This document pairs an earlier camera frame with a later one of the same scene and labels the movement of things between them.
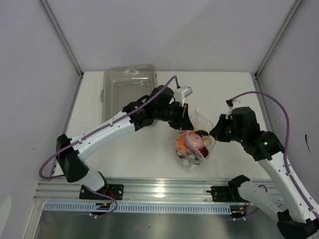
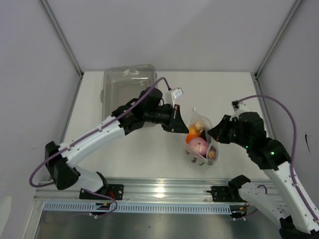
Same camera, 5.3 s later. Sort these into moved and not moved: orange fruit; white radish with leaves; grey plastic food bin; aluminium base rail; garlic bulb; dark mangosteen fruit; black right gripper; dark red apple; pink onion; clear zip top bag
Moved: orange fruit; pink onion; white radish with leaves; clear zip top bag; garlic bulb; dark red apple
Not moved: dark mangosteen fruit; aluminium base rail; black right gripper; grey plastic food bin
